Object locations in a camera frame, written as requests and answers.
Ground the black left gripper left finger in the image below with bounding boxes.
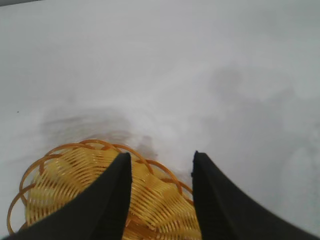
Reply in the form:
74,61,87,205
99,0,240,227
4,152,133,240

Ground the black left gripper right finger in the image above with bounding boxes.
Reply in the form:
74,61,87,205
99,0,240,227
191,150,319,240

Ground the yellow woven plastic basket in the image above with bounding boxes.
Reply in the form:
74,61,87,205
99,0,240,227
6,139,202,240

